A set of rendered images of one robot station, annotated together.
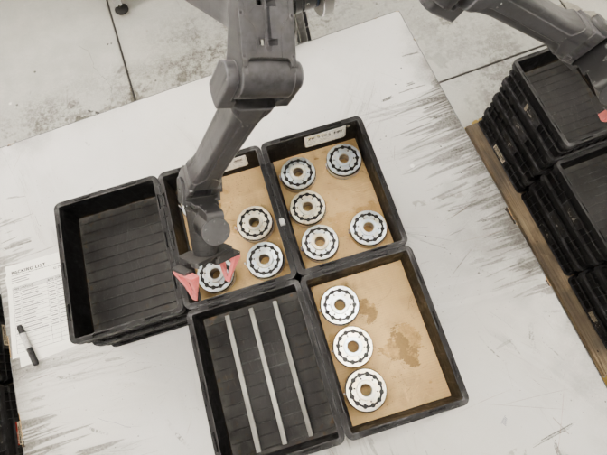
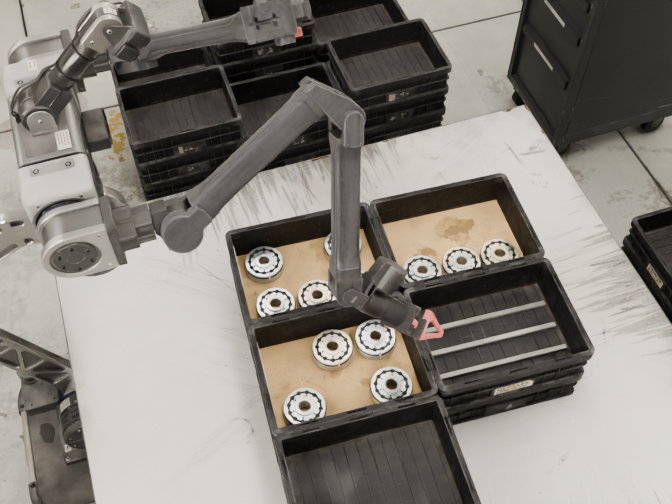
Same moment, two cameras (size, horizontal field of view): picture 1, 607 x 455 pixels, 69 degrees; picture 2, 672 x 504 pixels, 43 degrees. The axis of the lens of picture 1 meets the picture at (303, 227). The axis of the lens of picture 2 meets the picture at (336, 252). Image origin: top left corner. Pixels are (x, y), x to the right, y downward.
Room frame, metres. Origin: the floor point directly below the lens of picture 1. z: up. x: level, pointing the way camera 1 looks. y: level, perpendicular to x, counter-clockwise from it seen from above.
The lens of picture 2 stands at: (0.59, 1.16, 2.73)
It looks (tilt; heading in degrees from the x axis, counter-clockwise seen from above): 54 degrees down; 261
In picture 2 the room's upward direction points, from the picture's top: straight up
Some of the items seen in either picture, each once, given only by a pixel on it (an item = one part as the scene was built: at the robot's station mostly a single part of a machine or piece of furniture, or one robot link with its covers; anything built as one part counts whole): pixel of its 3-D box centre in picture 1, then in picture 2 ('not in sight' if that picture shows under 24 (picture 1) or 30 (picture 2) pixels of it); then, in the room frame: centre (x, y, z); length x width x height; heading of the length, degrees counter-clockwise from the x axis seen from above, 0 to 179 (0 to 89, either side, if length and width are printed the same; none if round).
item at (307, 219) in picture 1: (307, 207); (317, 296); (0.44, -0.02, 0.86); 0.10 x 0.10 x 0.01
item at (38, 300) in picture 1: (42, 304); not in sight; (0.35, 0.85, 0.70); 0.33 x 0.23 x 0.01; 9
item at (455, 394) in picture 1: (378, 338); (453, 241); (0.05, -0.13, 0.87); 0.40 x 0.30 x 0.11; 5
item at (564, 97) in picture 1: (547, 121); (186, 146); (0.78, -1.08, 0.37); 0.40 x 0.30 x 0.45; 9
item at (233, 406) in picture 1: (265, 373); (493, 333); (0.02, 0.17, 0.87); 0.40 x 0.30 x 0.11; 5
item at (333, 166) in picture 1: (343, 159); (264, 261); (0.56, -0.16, 0.86); 0.10 x 0.10 x 0.01
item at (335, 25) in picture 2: not in sight; (352, 44); (0.05, -1.60, 0.31); 0.40 x 0.30 x 0.34; 9
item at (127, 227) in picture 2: not in sight; (130, 226); (0.81, 0.14, 1.45); 0.09 x 0.08 x 0.12; 99
